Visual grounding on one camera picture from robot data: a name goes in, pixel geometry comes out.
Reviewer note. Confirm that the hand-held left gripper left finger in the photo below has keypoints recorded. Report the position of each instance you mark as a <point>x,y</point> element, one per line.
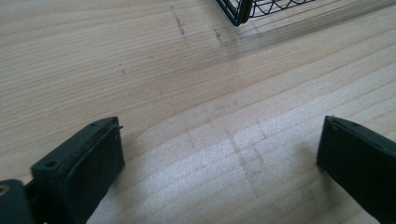
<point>84,168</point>

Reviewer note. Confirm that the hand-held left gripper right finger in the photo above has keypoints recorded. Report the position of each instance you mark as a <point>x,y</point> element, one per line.
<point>361,161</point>

